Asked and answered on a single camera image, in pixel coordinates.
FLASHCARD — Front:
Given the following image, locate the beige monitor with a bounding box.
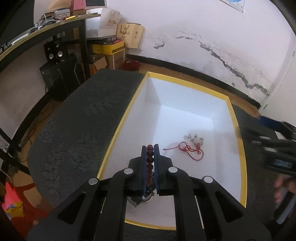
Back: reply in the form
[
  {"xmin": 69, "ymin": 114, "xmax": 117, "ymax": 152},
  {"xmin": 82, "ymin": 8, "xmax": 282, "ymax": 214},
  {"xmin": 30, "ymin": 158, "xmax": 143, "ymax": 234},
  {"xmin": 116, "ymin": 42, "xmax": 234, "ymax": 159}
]
[{"xmin": 85, "ymin": 0, "xmax": 107, "ymax": 7}]

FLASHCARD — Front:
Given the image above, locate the pink box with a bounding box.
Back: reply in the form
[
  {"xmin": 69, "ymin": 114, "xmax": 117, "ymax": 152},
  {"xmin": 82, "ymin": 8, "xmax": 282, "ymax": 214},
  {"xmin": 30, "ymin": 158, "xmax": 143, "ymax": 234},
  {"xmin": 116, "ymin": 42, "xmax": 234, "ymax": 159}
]
[{"xmin": 70, "ymin": 0, "xmax": 86, "ymax": 11}]

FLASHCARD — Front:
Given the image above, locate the red plastic stool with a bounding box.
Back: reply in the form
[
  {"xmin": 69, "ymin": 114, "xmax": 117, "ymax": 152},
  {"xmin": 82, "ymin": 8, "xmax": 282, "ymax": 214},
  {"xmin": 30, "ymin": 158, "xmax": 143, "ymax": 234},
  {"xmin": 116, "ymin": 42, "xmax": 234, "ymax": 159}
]
[{"xmin": 9, "ymin": 182, "xmax": 55, "ymax": 234}]

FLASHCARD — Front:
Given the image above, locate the red bead bracelet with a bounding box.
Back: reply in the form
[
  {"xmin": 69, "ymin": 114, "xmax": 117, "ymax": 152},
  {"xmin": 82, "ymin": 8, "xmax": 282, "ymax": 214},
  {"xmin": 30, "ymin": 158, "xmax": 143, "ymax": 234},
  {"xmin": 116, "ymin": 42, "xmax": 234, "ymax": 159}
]
[{"xmin": 146, "ymin": 144, "xmax": 155, "ymax": 187}]

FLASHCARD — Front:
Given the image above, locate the wall poster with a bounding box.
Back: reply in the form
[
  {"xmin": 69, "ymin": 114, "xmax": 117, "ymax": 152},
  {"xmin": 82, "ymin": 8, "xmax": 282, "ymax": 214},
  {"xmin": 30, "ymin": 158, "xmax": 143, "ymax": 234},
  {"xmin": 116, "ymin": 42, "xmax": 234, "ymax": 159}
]
[{"xmin": 220, "ymin": 0, "xmax": 245, "ymax": 13}]

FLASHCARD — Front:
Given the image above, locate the black speaker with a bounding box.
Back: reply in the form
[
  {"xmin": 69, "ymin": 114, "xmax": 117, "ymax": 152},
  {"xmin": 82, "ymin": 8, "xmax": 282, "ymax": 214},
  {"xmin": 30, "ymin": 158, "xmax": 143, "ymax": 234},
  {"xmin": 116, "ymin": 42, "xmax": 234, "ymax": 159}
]
[
  {"xmin": 44, "ymin": 43, "xmax": 56, "ymax": 65},
  {"xmin": 55, "ymin": 40, "xmax": 68, "ymax": 62}
]

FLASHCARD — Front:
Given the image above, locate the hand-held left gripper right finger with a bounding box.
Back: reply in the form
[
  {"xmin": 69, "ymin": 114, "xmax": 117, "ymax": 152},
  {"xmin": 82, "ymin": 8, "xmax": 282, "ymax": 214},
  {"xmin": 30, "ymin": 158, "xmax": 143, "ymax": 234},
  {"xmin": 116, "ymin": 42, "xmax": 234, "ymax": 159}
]
[{"xmin": 154, "ymin": 144, "xmax": 271, "ymax": 241}]

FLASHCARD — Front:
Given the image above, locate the yellow cardboard box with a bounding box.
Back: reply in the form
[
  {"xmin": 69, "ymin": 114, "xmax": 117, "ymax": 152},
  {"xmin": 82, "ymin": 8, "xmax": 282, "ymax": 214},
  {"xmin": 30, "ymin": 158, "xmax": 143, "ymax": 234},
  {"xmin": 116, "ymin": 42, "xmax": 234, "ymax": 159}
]
[{"xmin": 92, "ymin": 41, "xmax": 125, "ymax": 55}]

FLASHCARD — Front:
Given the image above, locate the yellow box with white inside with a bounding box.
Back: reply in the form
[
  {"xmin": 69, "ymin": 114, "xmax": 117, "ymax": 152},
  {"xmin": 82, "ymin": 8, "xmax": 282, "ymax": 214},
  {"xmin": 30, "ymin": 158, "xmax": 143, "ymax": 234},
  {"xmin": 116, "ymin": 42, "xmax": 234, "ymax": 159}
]
[{"xmin": 97, "ymin": 71, "xmax": 247, "ymax": 231}]

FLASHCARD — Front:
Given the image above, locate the straw hat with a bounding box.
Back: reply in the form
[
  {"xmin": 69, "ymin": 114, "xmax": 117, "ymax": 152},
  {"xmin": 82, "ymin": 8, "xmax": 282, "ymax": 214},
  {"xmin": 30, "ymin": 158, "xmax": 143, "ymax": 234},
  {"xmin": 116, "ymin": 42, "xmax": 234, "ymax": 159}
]
[{"xmin": 47, "ymin": 0, "xmax": 72, "ymax": 12}]

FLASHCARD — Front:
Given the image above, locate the brown paper bag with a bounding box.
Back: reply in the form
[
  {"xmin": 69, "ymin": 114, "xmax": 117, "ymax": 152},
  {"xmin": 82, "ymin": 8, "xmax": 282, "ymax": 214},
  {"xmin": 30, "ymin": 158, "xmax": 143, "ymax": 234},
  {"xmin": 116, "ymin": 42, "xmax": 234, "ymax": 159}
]
[{"xmin": 116, "ymin": 23, "xmax": 144, "ymax": 49}]

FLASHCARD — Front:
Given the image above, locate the black baseboard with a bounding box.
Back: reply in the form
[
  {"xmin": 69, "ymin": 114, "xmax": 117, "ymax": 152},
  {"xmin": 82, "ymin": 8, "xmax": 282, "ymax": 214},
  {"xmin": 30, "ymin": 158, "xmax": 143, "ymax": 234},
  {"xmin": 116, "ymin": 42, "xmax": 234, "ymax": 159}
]
[{"xmin": 126, "ymin": 54, "xmax": 262, "ymax": 109}]

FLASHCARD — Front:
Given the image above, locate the white gift bag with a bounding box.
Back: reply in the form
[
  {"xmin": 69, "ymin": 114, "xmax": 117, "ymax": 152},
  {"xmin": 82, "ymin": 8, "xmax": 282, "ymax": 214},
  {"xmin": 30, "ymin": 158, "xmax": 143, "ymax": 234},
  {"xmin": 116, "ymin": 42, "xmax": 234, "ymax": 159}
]
[{"xmin": 86, "ymin": 8, "xmax": 121, "ymax": 39}]

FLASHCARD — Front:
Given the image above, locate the person's right hand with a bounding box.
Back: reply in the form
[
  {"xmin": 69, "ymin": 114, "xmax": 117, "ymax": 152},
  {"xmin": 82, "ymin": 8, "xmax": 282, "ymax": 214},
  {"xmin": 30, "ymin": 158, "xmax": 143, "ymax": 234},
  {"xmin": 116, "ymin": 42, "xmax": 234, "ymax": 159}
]
[{"xmin": 274, "ymin": 174, "xmax": 296, "ymax": 209}]

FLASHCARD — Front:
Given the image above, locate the black desk with yellow edge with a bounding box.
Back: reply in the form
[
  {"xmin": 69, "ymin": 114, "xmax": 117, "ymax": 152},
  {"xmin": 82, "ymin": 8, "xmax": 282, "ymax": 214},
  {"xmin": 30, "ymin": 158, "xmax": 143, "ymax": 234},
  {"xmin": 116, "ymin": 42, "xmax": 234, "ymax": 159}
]
[{"xmin": 0, "ymin": 13, "xmax": 102, "ymax": 176}]

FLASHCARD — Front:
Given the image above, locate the black computer tower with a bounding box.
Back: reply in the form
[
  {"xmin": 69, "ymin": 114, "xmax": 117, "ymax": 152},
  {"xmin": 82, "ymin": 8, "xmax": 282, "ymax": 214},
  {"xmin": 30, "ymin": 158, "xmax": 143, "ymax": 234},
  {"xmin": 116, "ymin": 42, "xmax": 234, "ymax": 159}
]
[{"xmin": 39, "ymin": 54, "xmax": 80, "ymax": 101}]

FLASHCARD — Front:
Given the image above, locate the orange plastic bag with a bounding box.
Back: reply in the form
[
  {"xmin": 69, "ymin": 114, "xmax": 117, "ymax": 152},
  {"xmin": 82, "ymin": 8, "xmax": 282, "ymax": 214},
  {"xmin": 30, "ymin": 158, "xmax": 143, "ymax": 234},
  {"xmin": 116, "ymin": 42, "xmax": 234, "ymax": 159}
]
[{"xmin": 0, "ymin": 182, "xmax": 25, "ymax": 219}]

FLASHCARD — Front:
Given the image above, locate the black flat box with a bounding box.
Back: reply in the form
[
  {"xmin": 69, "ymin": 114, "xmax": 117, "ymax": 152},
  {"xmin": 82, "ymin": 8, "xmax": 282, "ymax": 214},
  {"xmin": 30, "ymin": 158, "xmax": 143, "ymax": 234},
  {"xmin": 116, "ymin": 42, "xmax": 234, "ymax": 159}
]
[{"xmin": 102, "ymin": 36, "xmax": 123, "ymax": 45}]

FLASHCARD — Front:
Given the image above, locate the small open cardboard box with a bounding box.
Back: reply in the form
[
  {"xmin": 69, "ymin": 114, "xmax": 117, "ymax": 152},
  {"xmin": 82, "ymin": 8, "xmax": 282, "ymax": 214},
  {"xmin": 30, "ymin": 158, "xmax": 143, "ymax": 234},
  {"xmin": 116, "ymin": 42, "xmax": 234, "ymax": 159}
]
[{"xmin": 89, "ymin": 56, "xmax": 107, "ymax": 76}]

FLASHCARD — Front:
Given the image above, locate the brown cardboard box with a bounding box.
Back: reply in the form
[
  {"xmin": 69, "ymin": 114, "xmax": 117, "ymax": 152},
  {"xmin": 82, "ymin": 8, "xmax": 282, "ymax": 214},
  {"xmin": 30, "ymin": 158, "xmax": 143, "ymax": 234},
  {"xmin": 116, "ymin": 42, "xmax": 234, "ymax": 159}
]
[{"xmin": 105, "ymin": 50, "xmax": 126, "ymax": 70}]

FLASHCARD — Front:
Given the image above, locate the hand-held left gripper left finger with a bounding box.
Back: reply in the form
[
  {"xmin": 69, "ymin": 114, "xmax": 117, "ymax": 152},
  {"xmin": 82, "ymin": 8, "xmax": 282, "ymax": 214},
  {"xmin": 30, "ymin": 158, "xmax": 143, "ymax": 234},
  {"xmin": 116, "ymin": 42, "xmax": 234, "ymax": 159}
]
[{"xmin": 27, "ymin": 145, "xmax": 148, "ymax": 241}]

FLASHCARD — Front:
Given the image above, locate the red cord necklace silver pendant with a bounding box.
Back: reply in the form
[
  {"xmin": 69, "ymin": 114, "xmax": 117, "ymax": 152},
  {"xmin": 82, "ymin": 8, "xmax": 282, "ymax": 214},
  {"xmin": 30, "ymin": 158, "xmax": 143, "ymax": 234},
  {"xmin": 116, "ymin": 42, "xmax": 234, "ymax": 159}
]
[{"xmin": 163, "ymin": 134, "xmax": 205, "ymax": 161}]

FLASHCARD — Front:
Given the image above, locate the tangle of cables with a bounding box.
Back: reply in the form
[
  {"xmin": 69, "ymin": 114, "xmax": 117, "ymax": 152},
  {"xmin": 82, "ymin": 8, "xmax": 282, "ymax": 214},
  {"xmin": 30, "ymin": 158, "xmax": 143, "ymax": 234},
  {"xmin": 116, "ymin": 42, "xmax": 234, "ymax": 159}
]
[{"xmin": 35, "ymin": 13, "xmax": 61, "ymax": 28}]

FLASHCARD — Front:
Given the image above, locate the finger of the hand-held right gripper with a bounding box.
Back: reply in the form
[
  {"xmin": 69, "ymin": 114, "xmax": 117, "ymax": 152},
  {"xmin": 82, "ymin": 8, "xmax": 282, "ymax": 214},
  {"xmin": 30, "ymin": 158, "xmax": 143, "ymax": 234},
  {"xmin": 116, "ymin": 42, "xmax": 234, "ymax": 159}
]
[
  {"xmin": 257, "ymin": 115, "xmax": 296, "ymax": 136},
  {"xmin": 240, "ymin": 127, "xmax": 278, "ymax": 153}
]

